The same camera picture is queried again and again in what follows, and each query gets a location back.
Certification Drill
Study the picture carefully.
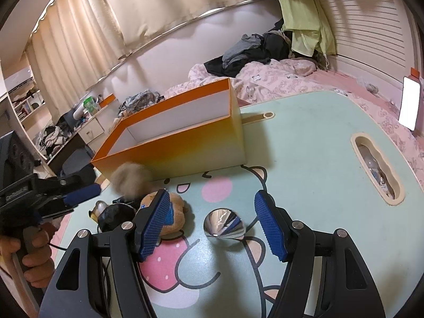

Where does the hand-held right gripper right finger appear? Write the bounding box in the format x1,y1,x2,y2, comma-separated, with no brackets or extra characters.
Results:
254,189,386,318

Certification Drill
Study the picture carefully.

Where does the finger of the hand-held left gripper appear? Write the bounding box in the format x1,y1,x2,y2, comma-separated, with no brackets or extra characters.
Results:
50,174,103,206
38,201,79,221

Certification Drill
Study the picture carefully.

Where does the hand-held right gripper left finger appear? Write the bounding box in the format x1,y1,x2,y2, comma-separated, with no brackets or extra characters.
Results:
38,189,174,318

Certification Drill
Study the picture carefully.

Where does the white duck toy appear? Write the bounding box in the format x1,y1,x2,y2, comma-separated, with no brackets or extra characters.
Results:
88,200,108,222

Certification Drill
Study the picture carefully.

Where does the capybara plush toy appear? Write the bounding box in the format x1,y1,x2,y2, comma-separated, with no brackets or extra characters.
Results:
139,190,191,239

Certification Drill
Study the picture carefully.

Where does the brown fur pompom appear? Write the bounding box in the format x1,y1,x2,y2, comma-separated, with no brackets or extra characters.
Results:
111,162,154,202

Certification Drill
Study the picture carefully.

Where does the silver reflective cone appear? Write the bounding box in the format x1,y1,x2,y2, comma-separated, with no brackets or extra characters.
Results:
203,207,247,241

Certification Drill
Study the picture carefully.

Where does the orange cardboard box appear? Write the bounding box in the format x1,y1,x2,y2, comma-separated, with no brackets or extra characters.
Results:
91,78,247,181

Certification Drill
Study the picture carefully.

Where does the person's left hand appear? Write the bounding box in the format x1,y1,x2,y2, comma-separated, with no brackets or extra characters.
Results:
0,223,56,289

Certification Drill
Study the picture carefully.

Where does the dark grey seat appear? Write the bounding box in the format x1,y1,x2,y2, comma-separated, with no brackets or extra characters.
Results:
63,149,96,179

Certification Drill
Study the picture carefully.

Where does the dark wooden desk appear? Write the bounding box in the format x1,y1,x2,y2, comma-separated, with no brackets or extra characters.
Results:
43,129,83,173

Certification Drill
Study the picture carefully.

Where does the white drawer cabinet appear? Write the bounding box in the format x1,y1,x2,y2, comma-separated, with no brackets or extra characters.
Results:
78,111,110,144

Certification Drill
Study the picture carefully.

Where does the black white clothes heap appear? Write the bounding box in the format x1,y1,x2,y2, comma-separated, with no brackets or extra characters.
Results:
35,124,75,158

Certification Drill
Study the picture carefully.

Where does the black white patterned cloth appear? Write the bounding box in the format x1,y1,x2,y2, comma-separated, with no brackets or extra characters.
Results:
118,89,164,116

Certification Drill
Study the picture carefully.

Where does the white air conditioner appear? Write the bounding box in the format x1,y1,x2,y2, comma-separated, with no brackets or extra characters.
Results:
3,66,35,93

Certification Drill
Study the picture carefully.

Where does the pink floral blanket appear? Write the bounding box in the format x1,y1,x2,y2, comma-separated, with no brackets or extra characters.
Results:
164,58,424,186

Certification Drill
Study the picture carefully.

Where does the beige curtain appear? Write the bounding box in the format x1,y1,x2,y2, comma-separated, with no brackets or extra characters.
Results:
25,0,255,113

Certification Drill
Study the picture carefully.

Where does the pile of dark clothes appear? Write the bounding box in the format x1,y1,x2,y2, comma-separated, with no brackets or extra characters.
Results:
204,18,294,77

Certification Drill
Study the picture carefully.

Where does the smartphone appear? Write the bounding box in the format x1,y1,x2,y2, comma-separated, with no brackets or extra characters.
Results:
398,76,421,130

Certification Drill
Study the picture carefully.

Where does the light green garment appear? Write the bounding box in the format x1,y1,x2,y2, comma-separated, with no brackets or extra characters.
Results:
276,0,337,57

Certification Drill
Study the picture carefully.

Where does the white slatted panel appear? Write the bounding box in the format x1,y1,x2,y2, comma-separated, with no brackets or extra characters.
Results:
315,0,421,83

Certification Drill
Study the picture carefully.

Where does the white wall shelf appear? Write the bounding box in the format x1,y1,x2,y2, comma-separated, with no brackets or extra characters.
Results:
7,88,50,123

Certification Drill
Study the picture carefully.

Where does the chrome rail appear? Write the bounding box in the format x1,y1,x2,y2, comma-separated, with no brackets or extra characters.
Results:
86,0,275,90

